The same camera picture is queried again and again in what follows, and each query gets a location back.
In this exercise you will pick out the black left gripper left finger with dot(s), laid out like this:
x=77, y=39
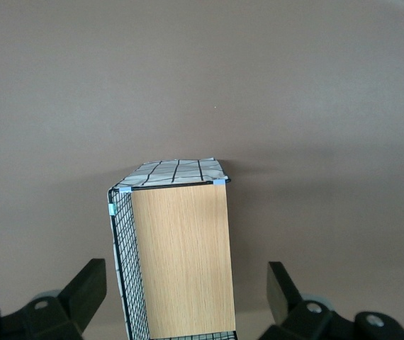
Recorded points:
x=78, y=301

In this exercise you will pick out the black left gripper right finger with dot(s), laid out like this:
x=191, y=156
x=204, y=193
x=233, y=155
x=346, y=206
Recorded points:
x=287, y=304

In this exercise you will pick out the brown table cloth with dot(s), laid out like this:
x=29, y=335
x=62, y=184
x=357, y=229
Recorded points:
x=202, y=71

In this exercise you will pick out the light wooden shelf insert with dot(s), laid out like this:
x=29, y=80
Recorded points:
x=184, y=262

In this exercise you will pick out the small light blue clip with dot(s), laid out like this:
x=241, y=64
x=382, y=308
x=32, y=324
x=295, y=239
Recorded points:
x=218, y=182
x=125, y=190
x=111, y=209

